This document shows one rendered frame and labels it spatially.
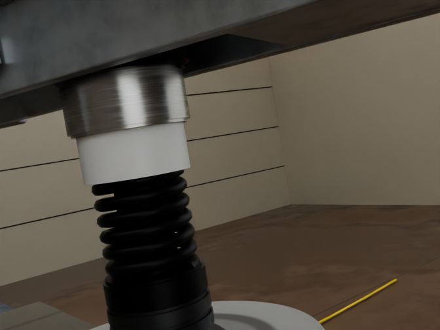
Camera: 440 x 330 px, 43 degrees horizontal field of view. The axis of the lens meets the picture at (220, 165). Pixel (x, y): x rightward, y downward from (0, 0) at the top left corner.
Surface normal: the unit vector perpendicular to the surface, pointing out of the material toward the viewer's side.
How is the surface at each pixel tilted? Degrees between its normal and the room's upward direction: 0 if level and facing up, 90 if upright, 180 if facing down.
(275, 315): 0
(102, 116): 90
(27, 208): 90
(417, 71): 90
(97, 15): 90
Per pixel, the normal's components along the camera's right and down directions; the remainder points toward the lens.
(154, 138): 0.56, -0.04
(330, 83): -0.78, 0.16
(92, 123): -0.37, 0.11
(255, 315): -0.16, -0.99
